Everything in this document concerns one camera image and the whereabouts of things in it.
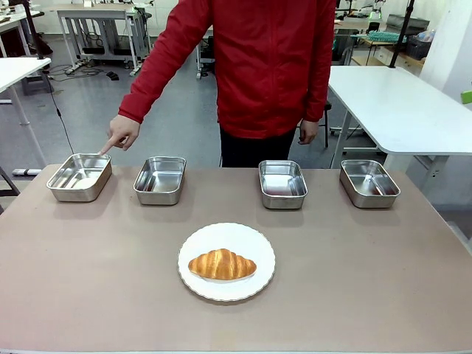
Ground person's left forearm red sleeve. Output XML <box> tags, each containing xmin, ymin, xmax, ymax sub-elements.
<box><xmin>302</xmin><ymin>62</ymin><xmax>335</xmax><ymax>123</ymax></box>

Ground black plastic crate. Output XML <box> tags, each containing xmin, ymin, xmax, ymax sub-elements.
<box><xmin>406</xmin><ymin>35</ymin><xmax>429</xmax><ymax>60</ymax></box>

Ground large white desk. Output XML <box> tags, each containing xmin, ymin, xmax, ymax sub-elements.
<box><xmin>326</xmin><ymin>65</ymin><xmax>472</xmax><ymax>185</ymax></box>

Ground black folding chair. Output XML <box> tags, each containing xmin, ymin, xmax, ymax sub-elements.
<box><xmin>322</xmin><ymin>100</ymin><xmax>332</xmax><ymax>149</ymax></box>

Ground black stand pole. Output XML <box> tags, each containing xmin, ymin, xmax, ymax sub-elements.
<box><xmin>389</xmin><ymin>0</ymin><xmax>414</xmax><ymax>69</ymax></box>
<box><xmin>22</xmin><ymin>0</ymin><xmax>48</xmax><ymax>60</ymax></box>

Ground red jacket torso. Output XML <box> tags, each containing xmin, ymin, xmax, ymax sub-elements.
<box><xmin>147</xmin><ymin>0</ymin><xmax>337</xmax><ymax>140</ymax></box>

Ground person's left hand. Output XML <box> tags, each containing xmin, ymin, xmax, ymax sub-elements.
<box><xmin>297</xmin><ymin>118</ymin><xmax>319</xmax><ymax>146</ymax></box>

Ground grey metal workbench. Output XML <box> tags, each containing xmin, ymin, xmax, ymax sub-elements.
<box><xmin>56</xmin><ymin>2</ymin><xmax>152</xmax><ymax>77</ymax></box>

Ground person's right hand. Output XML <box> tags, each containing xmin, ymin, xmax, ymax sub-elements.
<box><xmin>98</xmin><ymin>114</ymin><xmax>142</xmax><ymax>156</ymax></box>

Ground golden brown croissant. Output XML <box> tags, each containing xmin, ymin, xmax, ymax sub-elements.
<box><xmin>188</xmin><ymin>249</ymin><xmax>257</xmax><ymax>281</ymax></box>

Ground black trousers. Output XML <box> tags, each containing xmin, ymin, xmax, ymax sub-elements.
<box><xmin>219</xmin><ymin>123</ymin><xmax>298</xmax><ymax>169</ymax></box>

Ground white scalloped plate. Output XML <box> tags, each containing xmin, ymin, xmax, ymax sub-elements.
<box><xmin>177</xmin><ymin>221</ymin><xmax>277</xmax><ymax>302</ymax></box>

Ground person's right forearm red sleeve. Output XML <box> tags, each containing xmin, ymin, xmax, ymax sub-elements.
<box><xmin>118</xmin><ymin>51</ymin><xmax>181</xmax><ymax>125</ymax></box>

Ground thin black cable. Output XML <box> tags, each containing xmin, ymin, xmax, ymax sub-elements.
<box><xmin>42</xmin><ymin>69</ymin><xmax>75</xmax><ymax>154</ymax></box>

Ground stainless steel rectangular container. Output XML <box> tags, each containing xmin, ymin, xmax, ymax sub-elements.
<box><xmin>46</xmin><ymin>153</ymin><xmax>113</xmax><ymax>203</ymax></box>
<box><xmin>339</xmin><ymin>159</ymin><xmax>401</xmax><ymax>209</ymax></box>
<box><xmin>133</xmin><ymin>156</ymin><xmax>187</xmax><ymax>206</ymax></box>
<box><xmin>258</xmin><ymin>159</ymin><xmax>309</xmax><ymax>210</ymax></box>

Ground teal tray of parts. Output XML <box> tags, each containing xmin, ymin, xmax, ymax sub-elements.
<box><xmin>367</xmin><ymin>30</ymin><xmax>409</xmax><ymax>43</ymax></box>

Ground small white desk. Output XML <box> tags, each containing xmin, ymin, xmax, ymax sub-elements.
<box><xmin>0</xmin><ymin>57</ymin><xmax>52</xmax><ymax>176</ymax></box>

